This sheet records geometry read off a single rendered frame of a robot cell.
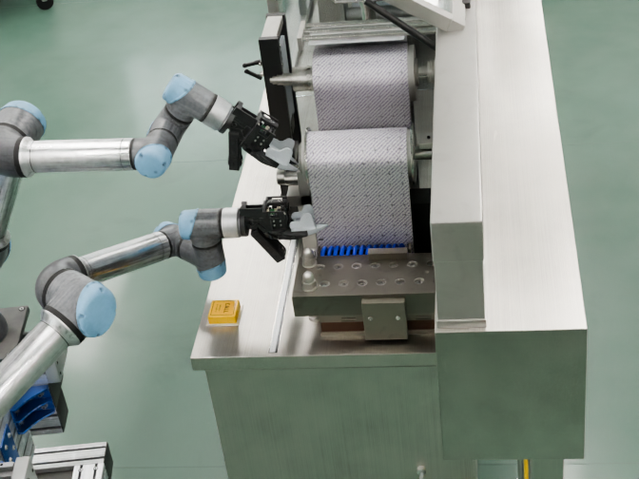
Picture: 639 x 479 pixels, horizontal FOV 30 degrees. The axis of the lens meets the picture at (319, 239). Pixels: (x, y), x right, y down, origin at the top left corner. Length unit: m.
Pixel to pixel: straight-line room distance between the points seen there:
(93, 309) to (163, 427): 1.40
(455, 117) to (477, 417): 0.53
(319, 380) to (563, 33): 3.71
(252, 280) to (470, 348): 1.16
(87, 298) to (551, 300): 1.10
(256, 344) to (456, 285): 1.01
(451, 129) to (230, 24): 4.66
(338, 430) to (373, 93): 0.84
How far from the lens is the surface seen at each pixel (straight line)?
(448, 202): 1.93
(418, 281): 2.80
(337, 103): 3.00
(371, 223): 2.89
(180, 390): 4.19
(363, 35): 2.98
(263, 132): 2.82
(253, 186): 3.47
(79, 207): 5.29
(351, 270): 2.85
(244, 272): 3.12
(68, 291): 2.74
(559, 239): 2.21
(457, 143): 2.08
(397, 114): 3.00
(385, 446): 3.01
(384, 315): 2.78
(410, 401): 2.90
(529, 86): 2.71
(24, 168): 2.86
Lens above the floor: 2.71
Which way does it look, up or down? 35 degrees down
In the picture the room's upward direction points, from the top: 8 degrees counter-clockwise
